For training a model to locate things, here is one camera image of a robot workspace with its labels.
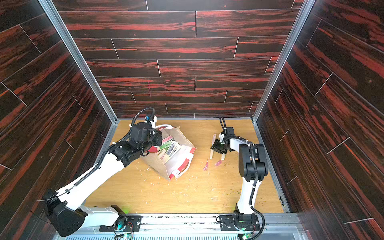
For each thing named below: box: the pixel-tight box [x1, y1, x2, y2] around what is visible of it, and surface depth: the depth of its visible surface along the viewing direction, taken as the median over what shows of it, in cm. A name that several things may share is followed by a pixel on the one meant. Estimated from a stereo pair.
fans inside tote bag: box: [157, 135, 182, 164], surface depth 97 cm
